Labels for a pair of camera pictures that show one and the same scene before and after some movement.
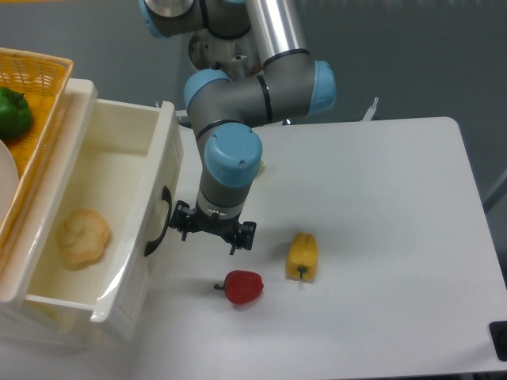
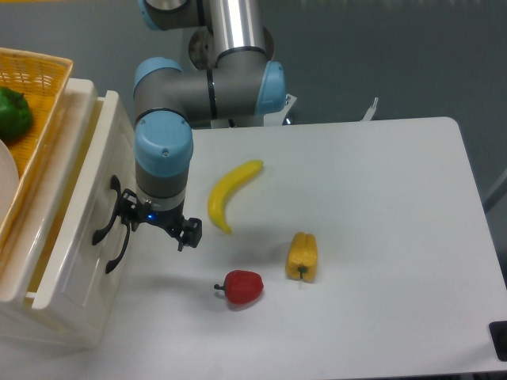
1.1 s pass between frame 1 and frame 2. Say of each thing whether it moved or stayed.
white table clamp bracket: stayed
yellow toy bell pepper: stayed
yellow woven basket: stayed
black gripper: moved
